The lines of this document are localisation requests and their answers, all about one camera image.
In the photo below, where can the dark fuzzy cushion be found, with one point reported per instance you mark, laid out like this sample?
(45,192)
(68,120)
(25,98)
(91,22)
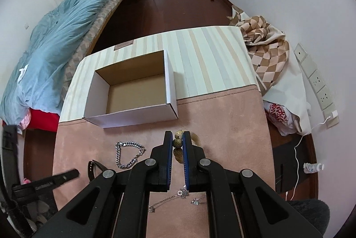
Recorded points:
(314,211)

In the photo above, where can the white cardboard box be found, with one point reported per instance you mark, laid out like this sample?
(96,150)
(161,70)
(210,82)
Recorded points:
(135,91)

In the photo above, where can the checkered beige blanket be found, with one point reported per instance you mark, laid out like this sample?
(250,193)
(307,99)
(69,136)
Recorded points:
(267,47)

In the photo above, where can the pink slipper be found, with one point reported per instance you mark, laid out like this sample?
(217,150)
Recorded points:
(27,180)

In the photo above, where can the red bed sheet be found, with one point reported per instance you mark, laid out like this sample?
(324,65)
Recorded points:
(37,119)

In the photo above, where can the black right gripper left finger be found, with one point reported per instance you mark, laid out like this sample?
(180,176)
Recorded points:
(161,174)

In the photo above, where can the small silver earring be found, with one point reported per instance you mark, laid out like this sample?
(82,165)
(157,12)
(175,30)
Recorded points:
(199,201)

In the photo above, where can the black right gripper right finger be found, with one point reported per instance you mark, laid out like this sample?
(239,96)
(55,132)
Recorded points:
(192,155)

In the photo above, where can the white wall socket strip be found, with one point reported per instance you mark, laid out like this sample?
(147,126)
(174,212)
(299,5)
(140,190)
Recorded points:
(318,85)

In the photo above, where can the red printed plastic bag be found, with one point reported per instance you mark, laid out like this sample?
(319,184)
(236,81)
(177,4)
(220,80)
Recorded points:
(285,121)

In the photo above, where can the black flat device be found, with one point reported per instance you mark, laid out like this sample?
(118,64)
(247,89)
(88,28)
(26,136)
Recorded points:
(286,166)

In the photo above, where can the blue duvet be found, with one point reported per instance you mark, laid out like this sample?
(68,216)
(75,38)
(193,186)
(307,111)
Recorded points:
(37,82)

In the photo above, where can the white plastic bottle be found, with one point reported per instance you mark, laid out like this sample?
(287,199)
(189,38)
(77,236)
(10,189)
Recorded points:
(313,167)

